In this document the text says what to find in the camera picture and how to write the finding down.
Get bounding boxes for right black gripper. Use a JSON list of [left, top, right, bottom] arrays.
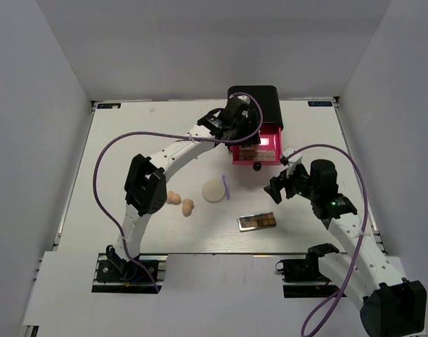
[[264, 161, 319, 204]]

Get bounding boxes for black drawer organizer cabinet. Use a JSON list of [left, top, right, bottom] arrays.
[[227, 85, 284, 130]]

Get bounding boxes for brown eyeshadow palette clear case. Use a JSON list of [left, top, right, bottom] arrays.
[[238, 212, 276, 232]]

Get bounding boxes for round beige powder puff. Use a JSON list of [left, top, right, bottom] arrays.
[[202, 179, 226, 203]]

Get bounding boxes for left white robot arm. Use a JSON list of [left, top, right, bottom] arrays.
[[113, 93, 264, 280]]

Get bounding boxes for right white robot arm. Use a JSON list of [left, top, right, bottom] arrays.
[[264, 159, 427, 336]]

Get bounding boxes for beige makeup sponge right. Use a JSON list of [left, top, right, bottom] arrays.
[[182, 199, 194, 217]]

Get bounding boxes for beige makeup sponge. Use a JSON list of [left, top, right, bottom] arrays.
[[182, 199, 194, 217], [167, 191, 182, 205]]

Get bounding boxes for beige makeup sponge left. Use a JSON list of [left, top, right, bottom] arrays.
[[167, 191, 182, 205]]

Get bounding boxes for purple eyebrow razor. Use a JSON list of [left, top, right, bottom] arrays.
[[221, 175, 231, 201]]

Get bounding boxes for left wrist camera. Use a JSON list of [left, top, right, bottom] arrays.
[[236, 95, 251, 105]]

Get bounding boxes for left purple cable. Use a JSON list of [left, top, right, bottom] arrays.
[[93, 91, 264, 292]]

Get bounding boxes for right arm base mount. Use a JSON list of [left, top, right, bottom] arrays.
[[275, 243, 339, 298]]

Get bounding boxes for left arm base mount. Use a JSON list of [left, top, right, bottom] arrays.
[[91, 246, 167, 294]]

